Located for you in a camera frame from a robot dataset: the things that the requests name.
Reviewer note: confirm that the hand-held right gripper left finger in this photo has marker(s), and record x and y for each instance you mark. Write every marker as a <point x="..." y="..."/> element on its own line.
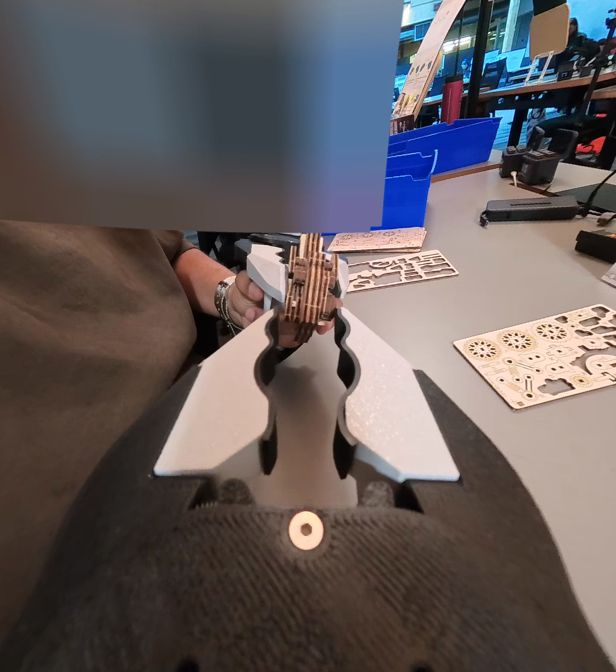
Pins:
<point x="213" y="420"/>

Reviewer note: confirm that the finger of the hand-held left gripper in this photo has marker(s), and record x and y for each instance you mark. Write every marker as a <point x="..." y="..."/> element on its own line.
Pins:
<point x="342" y="275"/>
<point x="268" y="275"/>

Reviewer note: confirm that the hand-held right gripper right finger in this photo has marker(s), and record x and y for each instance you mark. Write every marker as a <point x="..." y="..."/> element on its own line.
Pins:
<point x="397" y="420"/>

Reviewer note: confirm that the wooden motorcycle model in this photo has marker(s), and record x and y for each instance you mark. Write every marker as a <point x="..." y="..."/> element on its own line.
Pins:
<point x="310" y="288"/>

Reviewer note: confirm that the person's left forearm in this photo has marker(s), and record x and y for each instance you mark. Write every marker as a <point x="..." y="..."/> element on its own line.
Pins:
<point x="203" y="278"/>

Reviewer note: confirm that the grey desk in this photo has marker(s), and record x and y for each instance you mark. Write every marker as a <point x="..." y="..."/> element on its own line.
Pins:
<point x="496" y="262"/>

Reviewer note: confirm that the person's left hand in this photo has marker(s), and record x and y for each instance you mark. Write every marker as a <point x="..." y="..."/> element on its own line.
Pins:
<point x="245" y="304"/>

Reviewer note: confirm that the stack of wooden sheets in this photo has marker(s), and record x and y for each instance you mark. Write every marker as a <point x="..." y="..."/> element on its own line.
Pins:
<point x="376" y="240"/>

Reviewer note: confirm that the wooden sheet with bar cutouts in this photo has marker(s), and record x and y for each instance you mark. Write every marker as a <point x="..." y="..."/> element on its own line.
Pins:
<point x="402" y="273"/>

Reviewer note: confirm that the person's olive shirt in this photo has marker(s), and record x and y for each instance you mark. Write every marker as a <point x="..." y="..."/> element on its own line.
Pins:
<point x="66" y="367"/>

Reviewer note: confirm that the wooden sheet with rod parts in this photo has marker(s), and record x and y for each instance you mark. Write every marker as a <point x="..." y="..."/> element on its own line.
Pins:
<point x="544" y="357"/>

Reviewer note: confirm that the black long case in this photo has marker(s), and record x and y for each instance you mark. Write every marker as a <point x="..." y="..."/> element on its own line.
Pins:
<point x="528" y="209"/>

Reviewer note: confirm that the red water bottle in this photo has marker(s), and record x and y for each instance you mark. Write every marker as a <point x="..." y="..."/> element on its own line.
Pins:
<point x="452" y="99"/>

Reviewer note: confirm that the black device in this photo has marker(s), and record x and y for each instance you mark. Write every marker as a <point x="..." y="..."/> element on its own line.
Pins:
<point x="531" y="160"/>

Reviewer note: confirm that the leaning wooden display board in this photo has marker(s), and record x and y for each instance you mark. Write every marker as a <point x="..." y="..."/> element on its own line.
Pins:
<point x="428" y="57"/>

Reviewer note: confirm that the small black box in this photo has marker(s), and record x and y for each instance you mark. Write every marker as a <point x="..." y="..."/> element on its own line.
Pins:
<point x="604" y="245"/>

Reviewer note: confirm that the wooden table with devices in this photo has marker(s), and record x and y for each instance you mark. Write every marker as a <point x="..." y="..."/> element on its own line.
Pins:
<point x="549" y="84"/>

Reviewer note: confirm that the dark flat pad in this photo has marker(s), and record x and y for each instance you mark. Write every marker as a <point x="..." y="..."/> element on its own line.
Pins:
<point x="615" y="199"/>

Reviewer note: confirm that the small beige rounded board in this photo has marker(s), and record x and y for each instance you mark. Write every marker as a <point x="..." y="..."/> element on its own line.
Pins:
<point x="549" y="26"/>

